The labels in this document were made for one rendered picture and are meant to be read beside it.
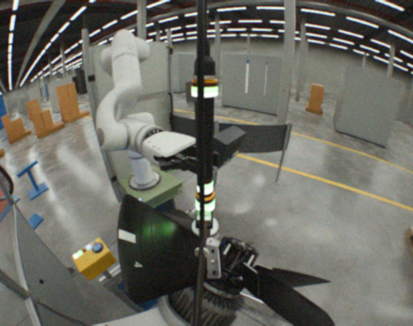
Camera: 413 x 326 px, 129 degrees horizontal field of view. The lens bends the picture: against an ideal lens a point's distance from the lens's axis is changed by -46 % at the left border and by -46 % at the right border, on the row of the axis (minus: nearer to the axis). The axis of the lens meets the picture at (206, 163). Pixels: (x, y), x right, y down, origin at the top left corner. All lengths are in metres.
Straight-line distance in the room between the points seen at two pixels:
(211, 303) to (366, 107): 6.45
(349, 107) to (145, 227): 6.34
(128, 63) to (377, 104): 6.54
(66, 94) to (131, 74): 7.87
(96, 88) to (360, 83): 6.42
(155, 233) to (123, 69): 0.45
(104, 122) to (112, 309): 1.67
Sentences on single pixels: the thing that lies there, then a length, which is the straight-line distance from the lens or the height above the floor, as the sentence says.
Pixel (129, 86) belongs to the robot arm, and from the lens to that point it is 0.54.
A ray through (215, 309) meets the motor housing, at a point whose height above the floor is 1.17.
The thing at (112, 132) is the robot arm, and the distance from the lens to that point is 0.46.
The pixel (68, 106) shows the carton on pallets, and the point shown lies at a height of 0.66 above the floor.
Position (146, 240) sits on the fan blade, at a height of 1.41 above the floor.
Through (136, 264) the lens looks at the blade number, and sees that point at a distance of 0.31.
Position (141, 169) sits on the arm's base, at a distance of 1.08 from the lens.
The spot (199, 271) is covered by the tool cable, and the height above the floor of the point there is 1.39.
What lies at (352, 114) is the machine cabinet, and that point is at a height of 0.74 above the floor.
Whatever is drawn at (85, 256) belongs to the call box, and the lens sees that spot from 0.82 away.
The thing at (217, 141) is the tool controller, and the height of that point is 1.23.
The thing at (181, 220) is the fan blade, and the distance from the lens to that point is 0.68.
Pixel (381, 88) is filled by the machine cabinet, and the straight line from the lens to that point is 6.68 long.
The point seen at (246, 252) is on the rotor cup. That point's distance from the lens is 0.50.
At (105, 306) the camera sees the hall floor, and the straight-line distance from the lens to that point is 1.93.
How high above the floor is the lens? 1.68
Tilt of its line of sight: 31 degrees down
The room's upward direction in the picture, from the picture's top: straight up
